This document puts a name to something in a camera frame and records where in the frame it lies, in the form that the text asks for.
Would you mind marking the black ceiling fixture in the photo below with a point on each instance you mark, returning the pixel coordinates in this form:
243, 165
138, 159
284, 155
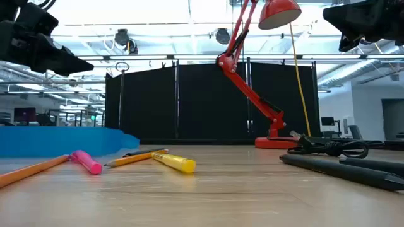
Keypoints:
222, 35
122, 38

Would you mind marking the grey door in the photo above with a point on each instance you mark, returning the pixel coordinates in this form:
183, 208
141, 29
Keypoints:
394, 119

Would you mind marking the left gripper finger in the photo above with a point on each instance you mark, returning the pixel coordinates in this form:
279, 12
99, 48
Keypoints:
60, 61

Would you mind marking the pink highlighter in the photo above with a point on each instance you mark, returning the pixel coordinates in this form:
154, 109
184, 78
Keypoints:
88, 163

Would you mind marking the blue plastic supply box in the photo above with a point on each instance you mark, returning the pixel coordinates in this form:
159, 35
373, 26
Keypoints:
47, 142

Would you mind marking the red desk lamp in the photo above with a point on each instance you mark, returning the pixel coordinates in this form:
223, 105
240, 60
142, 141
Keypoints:
249, 91

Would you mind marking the black metal railing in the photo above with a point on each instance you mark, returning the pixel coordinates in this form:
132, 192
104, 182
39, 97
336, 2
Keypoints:
75, 111

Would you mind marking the black partition screen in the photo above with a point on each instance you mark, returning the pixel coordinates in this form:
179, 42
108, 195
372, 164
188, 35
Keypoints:
205, 104

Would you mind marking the grey office chair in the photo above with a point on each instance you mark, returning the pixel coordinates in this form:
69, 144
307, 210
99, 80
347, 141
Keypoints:
356, 132

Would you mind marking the dark computer monitor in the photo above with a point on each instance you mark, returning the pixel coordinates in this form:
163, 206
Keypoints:
24, 114

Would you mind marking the yellow highlighter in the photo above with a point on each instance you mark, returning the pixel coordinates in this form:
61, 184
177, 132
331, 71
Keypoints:
176, 162

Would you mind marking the orange pencil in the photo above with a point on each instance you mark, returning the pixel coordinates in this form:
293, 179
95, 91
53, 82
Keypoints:
135, 158
31, 170

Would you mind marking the small black monitor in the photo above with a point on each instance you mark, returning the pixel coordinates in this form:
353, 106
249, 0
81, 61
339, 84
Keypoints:
327, 121

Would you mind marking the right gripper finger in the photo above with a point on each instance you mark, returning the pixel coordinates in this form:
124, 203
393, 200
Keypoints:
348, 42
356, 19

